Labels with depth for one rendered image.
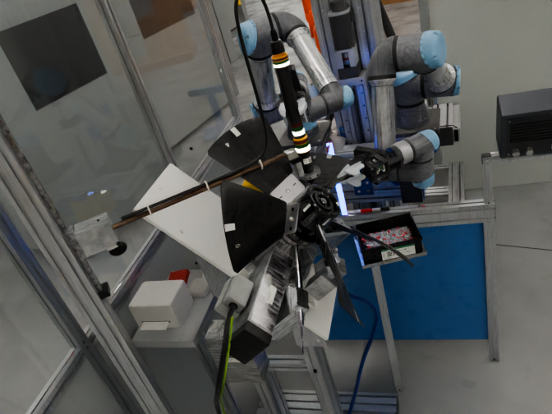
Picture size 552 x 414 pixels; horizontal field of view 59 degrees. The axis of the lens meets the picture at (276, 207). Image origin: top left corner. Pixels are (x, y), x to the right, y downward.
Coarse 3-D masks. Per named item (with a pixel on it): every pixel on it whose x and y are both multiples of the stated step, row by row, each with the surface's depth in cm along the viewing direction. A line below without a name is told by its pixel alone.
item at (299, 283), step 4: (296, 244) 142; (296, 248) 141; (296, 252) 140; (296, 256) 139; (296, 260) 137; (296, 264) 136; (300, 264) 136; (296, 268) 135; (300, 268) 135; (296, 272) 134; (300, 272) 134; (296, 276) 134; (300, 276) 133; (296, 280) 132; (300, 280) 132; (296, 284) 131; (300, 284) 131; (300, 308) 126; (300, 312) 125; (300, 316) 124; (300, 320) 123; (300, 324) 123; (300, 328) 122
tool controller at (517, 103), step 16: (512, 96) 157; (528, 96) 155; (544, 96) 153; (496, 112) 164; (512, 112) 153; (528, 112) 151; (544, 112) 149; (496, 128) 168; (512, 128) 155; (528, 128) 154; (544, 128) 154; (512, 144) 160; (528, 144) 159; (544, 144) 158
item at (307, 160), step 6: (270, 30) 124; (276, 30) 125; (276, 36) 125; (270, 42) 126; (276, 42) 125; (282, 42) 126; (276, 48) 125; (282, 48) 126; (300, 156) 142; (306, 156) 142; (306, 162) 142; (306, 168) 144; (312, 168) 145; (312, 180) 146
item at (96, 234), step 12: (96, 216) 131; (108, 216) 132; (72, 228) 127; (84, 228) 127; (96, 228) 126; (108, 228) 127; (72, 240) 126; (84, 240) 126; (96, 240) 127; (108, 240) 128; (84, 252) 127; (96, 252) 128
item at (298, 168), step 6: (294, 150) 140; (288, 156) 140; (294, 156) 140; (294, 162) 141; (300, 162) 142; (294, 168) 145; (300, 168) 143; (318, 168) 146; (300, 174) 144; (306, 174) 144; (312, 174) 144; (318, 174) 144; (306, 180) 144
